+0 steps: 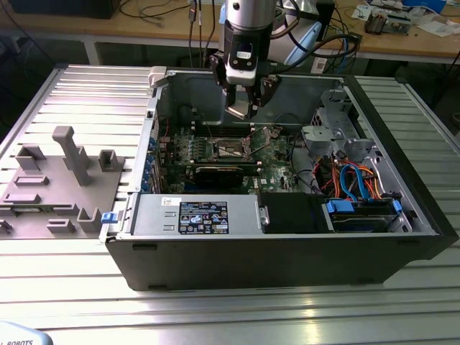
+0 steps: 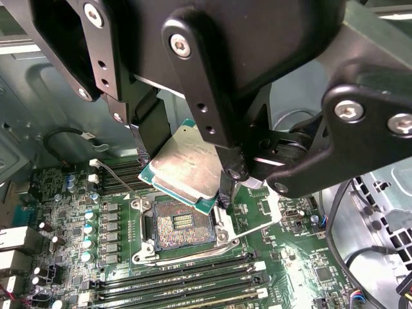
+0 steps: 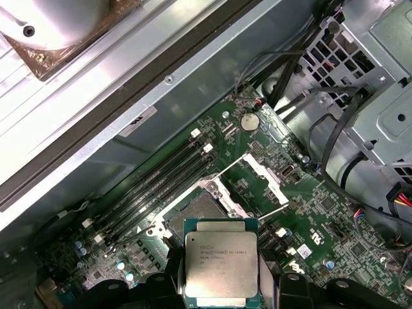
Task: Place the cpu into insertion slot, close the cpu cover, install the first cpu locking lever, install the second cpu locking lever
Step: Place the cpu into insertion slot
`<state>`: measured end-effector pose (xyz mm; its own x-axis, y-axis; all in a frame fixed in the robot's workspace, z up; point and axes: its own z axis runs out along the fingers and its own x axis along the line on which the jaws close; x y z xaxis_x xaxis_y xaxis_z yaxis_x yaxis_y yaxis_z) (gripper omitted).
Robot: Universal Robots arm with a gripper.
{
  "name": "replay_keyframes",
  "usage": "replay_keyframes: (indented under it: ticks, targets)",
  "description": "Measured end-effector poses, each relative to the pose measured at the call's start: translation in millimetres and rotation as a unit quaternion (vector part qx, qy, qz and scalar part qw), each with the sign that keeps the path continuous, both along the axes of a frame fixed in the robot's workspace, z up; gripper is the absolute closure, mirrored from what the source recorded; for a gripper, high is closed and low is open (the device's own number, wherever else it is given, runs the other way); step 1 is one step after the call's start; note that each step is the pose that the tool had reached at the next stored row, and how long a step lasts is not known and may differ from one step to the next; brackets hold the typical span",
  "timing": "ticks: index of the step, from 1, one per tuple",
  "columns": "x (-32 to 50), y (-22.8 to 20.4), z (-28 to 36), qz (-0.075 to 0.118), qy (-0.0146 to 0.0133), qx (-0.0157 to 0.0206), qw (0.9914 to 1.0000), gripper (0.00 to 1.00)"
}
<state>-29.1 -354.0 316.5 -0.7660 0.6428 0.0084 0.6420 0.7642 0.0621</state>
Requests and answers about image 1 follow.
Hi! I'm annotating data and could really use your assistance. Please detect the green motherboard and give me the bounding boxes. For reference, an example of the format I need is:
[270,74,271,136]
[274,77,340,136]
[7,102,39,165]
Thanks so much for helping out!
[157,124,306,197]

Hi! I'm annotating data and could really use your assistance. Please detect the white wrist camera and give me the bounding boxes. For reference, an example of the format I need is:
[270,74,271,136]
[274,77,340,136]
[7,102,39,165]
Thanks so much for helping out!
[225,40,259,86]

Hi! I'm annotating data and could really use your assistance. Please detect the black PC case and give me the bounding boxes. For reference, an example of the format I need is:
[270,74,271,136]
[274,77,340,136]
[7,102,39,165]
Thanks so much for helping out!
[98,66,460,292]

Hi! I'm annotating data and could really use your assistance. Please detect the wooden workbench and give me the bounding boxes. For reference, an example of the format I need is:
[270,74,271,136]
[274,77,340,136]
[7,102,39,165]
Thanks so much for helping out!
[0,0,460,65]

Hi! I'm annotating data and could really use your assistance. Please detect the grey metal drive cage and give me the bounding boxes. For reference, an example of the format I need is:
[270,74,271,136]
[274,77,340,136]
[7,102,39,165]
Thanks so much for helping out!
[300,88,382,161]

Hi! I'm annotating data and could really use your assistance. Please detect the grey power supply unit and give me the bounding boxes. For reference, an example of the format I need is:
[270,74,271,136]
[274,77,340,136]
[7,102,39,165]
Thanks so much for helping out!
[131,193,262,236]

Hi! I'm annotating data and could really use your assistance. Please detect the grey green electronic device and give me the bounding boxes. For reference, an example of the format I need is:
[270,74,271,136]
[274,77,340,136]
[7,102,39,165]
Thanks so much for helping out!
[385,12,413,36]

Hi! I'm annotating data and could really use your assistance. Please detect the blue disk carrier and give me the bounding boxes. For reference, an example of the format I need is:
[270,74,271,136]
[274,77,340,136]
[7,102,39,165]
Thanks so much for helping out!
[322,199,403,234]

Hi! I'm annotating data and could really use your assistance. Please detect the orange wire bundle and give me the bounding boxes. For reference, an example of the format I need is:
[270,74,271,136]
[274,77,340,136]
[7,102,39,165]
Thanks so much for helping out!
[316,160,387,201]

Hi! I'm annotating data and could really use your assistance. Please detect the black monitor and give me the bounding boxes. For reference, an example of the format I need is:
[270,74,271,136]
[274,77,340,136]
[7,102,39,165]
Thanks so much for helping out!
[9,0,116,19]

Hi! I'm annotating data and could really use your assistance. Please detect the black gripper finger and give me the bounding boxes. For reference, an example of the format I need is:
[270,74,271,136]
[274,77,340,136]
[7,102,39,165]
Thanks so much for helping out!
[247,73,282,119]
[209,51,238,111]

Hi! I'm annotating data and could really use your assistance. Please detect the red wire bundle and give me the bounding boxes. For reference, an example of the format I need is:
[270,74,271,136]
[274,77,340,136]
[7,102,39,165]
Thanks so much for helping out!
[311,160,334,191]

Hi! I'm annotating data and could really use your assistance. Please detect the red black thin wire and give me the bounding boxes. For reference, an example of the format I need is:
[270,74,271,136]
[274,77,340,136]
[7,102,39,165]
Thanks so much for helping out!
[160,116,173,142]

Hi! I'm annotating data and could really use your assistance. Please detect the printed paper sheet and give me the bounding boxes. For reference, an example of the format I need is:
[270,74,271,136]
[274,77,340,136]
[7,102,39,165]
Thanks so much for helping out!
[351,4,374,21]

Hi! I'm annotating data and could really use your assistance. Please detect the grey parts rack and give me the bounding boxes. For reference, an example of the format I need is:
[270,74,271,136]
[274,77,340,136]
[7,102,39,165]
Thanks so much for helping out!
[0,125,127,240]

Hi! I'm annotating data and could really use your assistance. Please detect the black graphics card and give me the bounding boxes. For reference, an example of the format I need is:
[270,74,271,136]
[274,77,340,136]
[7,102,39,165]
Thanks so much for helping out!
[193,163,252,190]

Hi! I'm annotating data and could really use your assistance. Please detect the heat sink with fan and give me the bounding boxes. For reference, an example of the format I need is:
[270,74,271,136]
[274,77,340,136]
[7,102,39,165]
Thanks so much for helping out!
[364,9,388,36]

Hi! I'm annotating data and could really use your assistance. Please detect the wire locking lever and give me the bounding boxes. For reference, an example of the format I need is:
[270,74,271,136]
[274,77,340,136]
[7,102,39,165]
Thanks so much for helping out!
[201,113,218,144]

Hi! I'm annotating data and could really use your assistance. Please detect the white papers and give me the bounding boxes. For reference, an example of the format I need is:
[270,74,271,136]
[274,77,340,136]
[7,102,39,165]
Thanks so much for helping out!
[416,19,460,37]

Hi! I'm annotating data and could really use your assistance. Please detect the blue wire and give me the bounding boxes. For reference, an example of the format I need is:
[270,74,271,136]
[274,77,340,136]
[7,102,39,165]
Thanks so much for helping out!
[339,163,374,205]

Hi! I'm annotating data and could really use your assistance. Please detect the blue box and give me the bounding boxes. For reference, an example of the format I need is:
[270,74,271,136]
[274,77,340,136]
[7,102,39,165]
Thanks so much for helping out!
[401,0,449,12]

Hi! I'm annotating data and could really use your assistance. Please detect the pale blue teach pendant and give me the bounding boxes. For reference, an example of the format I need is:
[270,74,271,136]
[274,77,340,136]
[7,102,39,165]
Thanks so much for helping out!
[0,321,55,345]

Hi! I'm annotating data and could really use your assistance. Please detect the metal socket cover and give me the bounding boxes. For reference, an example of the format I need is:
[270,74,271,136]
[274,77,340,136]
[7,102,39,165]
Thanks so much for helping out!
[246,126,276,154]

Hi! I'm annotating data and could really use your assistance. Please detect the blue network cable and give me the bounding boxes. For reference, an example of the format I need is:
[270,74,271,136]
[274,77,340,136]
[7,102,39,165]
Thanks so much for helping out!
[340,32,353,75]

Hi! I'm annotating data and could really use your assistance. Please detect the RAM slot white clips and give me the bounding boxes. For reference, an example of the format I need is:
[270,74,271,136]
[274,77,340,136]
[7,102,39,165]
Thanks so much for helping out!
[191,121,256,127]
[191,128,257,135]

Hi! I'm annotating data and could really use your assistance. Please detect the black box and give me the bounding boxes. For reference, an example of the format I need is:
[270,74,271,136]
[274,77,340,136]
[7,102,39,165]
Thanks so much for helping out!
[315,0,336,42]

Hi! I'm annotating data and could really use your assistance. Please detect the CPU socket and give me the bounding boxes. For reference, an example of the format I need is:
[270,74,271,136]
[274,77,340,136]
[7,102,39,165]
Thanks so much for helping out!
[210,136,252,161]

